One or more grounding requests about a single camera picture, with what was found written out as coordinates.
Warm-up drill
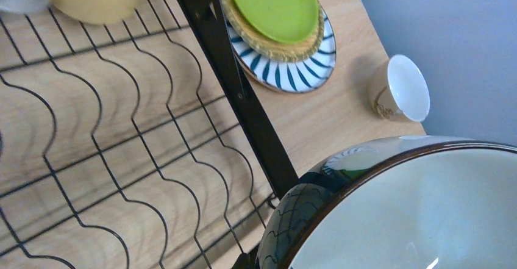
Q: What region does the black wire dish rack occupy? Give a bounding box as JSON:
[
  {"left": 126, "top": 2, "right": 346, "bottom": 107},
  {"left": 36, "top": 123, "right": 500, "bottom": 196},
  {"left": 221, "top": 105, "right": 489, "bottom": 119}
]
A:
[{"left": 1, "top": 0, "right": 294, "bottom": 268}]

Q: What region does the white bowl dark rim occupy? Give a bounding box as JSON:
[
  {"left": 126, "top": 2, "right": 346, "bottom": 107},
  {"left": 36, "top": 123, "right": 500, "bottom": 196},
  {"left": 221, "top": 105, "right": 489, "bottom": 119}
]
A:
[{"left": 255, "top": 135, "right": 516, "bottom": 268}]

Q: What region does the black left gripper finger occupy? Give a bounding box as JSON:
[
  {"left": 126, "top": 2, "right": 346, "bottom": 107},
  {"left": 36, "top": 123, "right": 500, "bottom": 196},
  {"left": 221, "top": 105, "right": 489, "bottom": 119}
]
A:
[{"left": 231, "top": 246, "right": 259, "bottom": 269}]

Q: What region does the small white patterned bowl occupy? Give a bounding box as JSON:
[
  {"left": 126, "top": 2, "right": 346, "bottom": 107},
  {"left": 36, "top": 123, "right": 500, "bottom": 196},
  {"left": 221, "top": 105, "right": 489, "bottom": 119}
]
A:
[{"left": 367, "top": 54, "right": 430, "bottom": 123}]

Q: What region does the woven bamboo plate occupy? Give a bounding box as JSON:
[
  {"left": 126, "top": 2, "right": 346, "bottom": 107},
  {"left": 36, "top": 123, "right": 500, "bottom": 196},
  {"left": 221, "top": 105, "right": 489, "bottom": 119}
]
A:
[{"left": 220, "top": 0, "right": 324, "bottom": 62}]

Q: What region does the blue striped white plate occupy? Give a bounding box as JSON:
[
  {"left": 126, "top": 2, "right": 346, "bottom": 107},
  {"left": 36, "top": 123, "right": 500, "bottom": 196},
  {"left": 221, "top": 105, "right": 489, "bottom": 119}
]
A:
[{"left": 227, "top": 9, "right": 337, "bottom": 94}]

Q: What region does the green plate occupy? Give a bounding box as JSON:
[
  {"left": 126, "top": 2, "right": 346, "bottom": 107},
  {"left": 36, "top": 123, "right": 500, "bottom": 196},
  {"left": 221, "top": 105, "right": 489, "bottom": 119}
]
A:
[{"left": 234, "top": 0, "right": 319, "bottom": 44}]

